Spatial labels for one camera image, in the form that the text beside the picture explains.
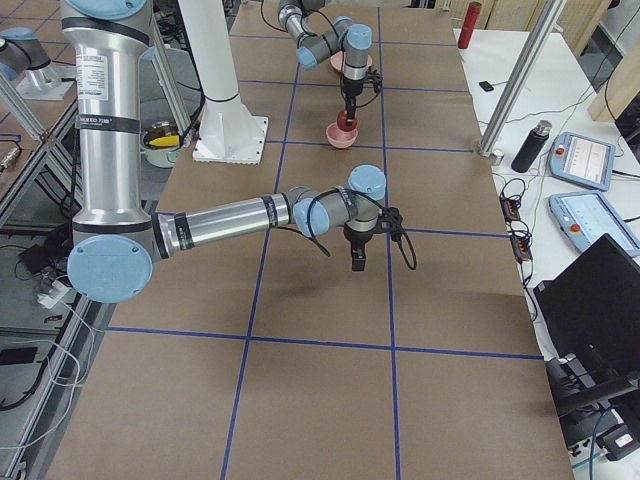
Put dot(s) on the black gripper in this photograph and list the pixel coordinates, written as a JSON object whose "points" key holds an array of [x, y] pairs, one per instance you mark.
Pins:
{"points": [[358, 237], [351, 89]]}

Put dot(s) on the red apple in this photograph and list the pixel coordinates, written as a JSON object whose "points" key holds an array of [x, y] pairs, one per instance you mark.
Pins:
{"points": [[346, 122]]}

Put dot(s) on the pink bowl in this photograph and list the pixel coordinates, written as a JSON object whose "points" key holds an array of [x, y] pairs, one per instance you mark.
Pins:
{"points": [[340, 139]]}

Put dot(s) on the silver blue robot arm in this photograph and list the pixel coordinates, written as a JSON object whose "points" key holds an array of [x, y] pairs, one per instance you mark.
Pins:
{"points": [[345, 37], [116, 243]]}

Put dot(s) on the pink plate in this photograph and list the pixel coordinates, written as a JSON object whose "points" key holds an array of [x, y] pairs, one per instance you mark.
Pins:
{"points": [[336, 61]]}

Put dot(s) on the small black device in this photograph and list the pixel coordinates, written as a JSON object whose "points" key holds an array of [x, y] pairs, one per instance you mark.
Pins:
{"points": [[486, 86]]}

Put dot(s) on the red thermos bottle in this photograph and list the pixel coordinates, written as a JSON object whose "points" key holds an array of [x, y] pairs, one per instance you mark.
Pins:
{"points": [[469, 22]]}

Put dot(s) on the orange black usb hub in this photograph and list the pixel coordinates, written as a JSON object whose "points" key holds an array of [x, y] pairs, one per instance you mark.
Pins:
{"points": [[510, 207]]}

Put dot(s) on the black water bottle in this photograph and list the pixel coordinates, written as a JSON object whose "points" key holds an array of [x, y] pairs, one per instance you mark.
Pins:
{"points": [[531, 147]]}

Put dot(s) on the white enamel pot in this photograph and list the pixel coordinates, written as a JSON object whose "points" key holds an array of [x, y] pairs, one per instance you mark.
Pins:
{"points": [[160, 144]]}

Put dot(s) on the lower blue teach pendant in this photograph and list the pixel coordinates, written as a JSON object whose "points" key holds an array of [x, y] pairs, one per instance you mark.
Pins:
{"points": [[586, 216]]}

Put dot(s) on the blue teach pendant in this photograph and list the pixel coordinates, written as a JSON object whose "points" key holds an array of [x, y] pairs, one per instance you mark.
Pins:
{"points": [[582, 161], [586, 216]]}

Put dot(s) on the upper blue teach pendant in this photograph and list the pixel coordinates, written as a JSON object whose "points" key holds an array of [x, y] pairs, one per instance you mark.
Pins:
{"points": [[582, 161]]}

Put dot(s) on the black laptop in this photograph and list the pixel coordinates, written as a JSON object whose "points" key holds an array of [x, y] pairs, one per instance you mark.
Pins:
{"points": [[595, 302]]}

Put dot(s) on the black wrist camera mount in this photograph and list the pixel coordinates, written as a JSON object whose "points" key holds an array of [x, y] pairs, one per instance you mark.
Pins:
{"points": [[390, 222], [374, 79]]}

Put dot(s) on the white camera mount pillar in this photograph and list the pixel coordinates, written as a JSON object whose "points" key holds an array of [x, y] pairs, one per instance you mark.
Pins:
{"points": [[228, 132]]}

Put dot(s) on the aluminium frame post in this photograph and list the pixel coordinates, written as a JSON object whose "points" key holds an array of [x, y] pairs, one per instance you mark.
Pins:
{"points": [[525, 62]]}

